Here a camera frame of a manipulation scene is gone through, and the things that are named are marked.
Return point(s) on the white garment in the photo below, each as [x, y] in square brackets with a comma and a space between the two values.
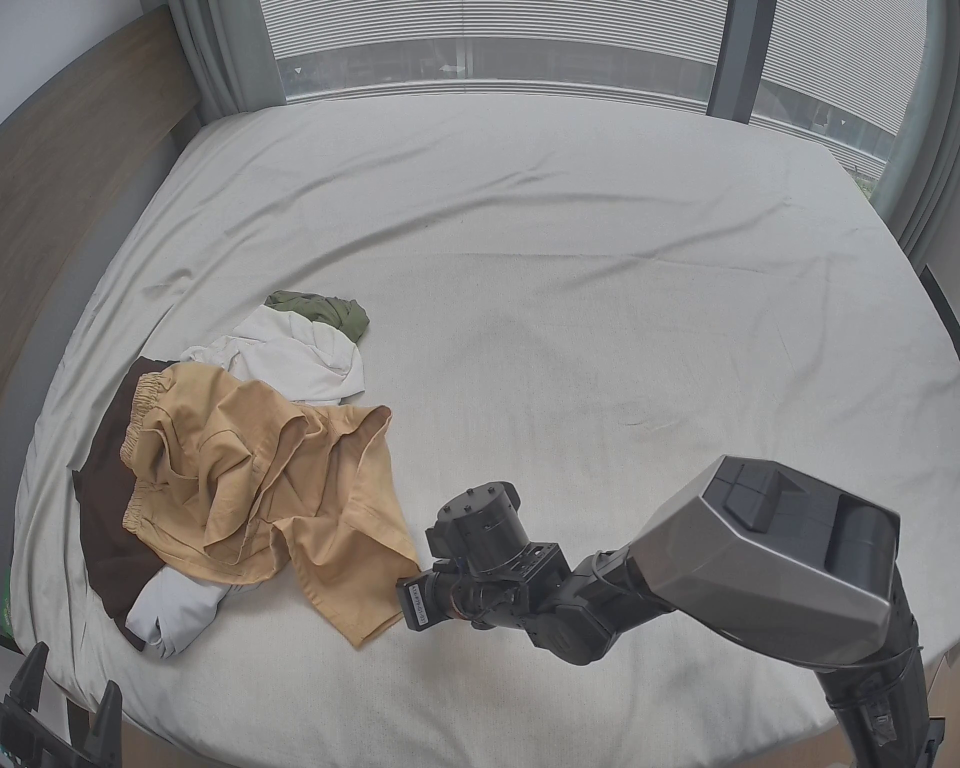
[300, 360]

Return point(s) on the grey curtain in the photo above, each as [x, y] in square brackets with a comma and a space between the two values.
[217, 52]
[926, 150]

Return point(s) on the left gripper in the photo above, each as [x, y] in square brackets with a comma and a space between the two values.
[34, 746]

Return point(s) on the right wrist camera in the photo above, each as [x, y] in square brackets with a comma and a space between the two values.
[416, 604]

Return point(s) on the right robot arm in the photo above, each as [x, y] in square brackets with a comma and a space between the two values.
[750, 540]

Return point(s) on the green garment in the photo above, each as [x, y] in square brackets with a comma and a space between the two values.
[330, 309]

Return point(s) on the pale blue garment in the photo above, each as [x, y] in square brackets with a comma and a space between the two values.
[180, 607]

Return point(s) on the dark brown garment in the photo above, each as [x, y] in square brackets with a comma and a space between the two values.
[105, 487]

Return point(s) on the window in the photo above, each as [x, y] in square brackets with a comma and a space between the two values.
[525, 37]

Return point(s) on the tan shorts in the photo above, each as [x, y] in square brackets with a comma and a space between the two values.
[247, 465]

